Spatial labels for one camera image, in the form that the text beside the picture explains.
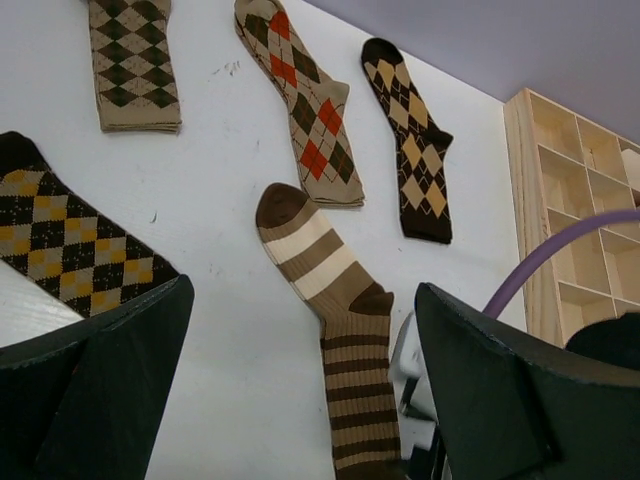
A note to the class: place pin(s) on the wooden compartment organizer box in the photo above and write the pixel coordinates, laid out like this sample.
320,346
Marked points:
565,168

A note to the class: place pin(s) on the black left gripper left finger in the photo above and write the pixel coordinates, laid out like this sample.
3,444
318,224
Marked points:
86,401

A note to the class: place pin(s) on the brown tan striped sock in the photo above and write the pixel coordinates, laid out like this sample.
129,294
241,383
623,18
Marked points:
355,316

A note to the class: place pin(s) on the brown yellow argyle sock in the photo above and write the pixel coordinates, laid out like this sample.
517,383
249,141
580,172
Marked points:
64,245

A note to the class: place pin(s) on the dark brown tan argyle sock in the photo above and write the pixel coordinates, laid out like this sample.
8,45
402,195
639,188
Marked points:
421,146

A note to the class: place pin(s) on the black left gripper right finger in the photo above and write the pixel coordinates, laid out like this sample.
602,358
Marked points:
512,406

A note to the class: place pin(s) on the tan orange argyle sock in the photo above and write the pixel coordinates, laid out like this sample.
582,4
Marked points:
315,103

